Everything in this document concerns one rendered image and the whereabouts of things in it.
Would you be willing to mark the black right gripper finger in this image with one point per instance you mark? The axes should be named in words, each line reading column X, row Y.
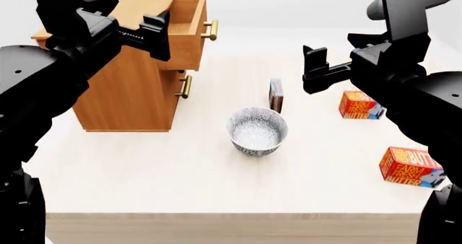
column 315, row 58
column 315, row 82

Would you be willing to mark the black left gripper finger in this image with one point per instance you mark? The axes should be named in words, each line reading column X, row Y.
column 159, row 20
column 159, row 47

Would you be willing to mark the open wooden cabinet drawer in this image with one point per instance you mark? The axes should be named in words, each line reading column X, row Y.
column 187, row 46

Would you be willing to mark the chocolate pudding box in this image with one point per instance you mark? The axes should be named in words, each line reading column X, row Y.
column 276, row 95

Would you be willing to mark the closed wooden cabinet drawer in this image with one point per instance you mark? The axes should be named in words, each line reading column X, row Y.
column 169, row 106

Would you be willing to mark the wooden cabinet body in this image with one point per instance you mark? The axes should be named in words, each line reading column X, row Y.
column 126, row 97

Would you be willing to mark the red farm fresh butter box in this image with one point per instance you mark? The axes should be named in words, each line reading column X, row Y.
column 357, row 106
column 408, row 168

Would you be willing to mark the patterned white ceramic bowl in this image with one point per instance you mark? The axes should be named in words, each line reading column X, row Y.
column 257, row 131

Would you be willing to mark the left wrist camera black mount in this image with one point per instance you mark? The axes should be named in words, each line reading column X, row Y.
column 83, row 0

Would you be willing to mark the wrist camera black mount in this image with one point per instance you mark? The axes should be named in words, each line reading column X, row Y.
column 83, row 0
column 404, row 11

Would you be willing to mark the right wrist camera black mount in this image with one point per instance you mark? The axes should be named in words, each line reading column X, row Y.
column 404, row 11

